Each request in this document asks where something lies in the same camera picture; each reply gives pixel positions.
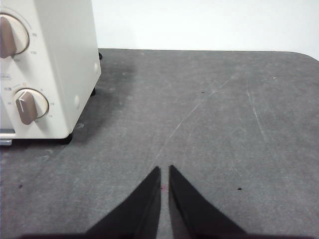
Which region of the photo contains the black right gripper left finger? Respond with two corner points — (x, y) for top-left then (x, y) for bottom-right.
(84, 165), (161, 239)

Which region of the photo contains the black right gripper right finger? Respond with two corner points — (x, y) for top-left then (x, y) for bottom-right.
(168, 164), (250, 239)

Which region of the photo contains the oven door with glass window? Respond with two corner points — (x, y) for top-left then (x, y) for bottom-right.
(0, 127), (16, 140)

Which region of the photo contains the oven timer knob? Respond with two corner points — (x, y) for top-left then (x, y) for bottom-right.
(13, 87), (50, 125)

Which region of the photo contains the cream toaster oven body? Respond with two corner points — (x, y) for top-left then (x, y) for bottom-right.
(0, 0), (102, 147)

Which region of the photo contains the oven temperature knob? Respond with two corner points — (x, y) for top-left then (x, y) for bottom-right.
(0, 13), (30, 59)

